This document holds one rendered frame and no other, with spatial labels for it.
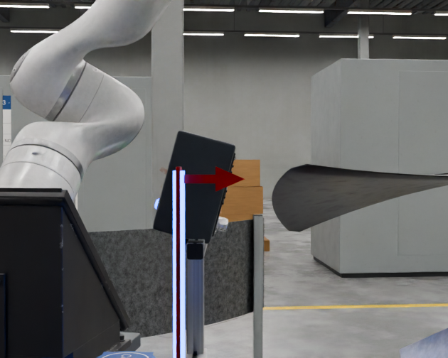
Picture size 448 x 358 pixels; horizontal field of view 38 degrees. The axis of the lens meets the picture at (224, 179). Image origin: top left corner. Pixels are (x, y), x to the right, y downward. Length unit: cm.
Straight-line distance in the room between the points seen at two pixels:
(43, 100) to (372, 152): 594
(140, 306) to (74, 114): 144
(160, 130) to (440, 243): 349
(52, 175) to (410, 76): 626
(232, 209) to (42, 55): 772
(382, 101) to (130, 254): 488
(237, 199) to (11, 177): 783
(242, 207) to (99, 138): 772
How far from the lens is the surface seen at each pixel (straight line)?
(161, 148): 491
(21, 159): 100
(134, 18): 109
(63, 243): 77
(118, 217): 667
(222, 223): 124
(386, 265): 703
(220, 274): 267
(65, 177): 100
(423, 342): 69
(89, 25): 110
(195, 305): 118
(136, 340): 103
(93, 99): 112
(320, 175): 55
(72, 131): 104
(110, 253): 239
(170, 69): 496
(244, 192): 875
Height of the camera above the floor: 120
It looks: 1 degrees down
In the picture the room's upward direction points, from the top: straight up
